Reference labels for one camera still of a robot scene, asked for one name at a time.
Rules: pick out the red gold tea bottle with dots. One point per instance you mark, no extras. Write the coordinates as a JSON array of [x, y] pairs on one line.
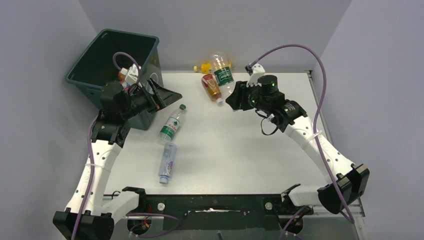
[[212, 89]]

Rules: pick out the yellow juice bottle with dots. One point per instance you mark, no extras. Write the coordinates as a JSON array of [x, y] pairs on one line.
[[206, 68]]

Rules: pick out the clear bottle green label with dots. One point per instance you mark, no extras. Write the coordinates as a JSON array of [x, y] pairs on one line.
[[222, 71]]

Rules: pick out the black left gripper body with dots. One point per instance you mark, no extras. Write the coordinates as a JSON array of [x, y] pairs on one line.
[[143, 101]]

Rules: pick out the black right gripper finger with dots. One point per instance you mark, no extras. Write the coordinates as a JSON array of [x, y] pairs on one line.
[[237, 100], [242, 89]]

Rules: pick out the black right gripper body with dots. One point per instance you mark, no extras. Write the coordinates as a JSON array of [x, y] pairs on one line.
[[254, 100]]

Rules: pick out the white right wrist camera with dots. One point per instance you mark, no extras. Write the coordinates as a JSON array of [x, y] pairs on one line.
[[255, 72]]

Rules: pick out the orange drink bottle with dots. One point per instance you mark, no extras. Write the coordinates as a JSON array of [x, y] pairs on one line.
[[123, 75]]

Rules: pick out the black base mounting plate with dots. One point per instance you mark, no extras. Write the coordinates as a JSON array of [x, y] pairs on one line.
[[270, 212]]

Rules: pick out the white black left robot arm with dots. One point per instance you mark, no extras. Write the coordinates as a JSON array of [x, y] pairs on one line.
[[86, 216]]

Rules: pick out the purple label Ganten bottle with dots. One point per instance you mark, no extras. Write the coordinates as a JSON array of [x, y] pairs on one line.
[[167, 162]]

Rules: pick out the dark green plastic bin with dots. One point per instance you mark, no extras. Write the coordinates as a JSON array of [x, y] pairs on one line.
[[96, 66]]

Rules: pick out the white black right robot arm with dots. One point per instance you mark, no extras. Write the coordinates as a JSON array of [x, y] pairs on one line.
[[346, 181]]

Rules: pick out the green cap water bottle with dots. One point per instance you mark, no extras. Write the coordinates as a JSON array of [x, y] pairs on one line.
[[172, 124]]

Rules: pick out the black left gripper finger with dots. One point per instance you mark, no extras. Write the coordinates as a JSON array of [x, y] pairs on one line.
[[155, 88], [167, 97]]

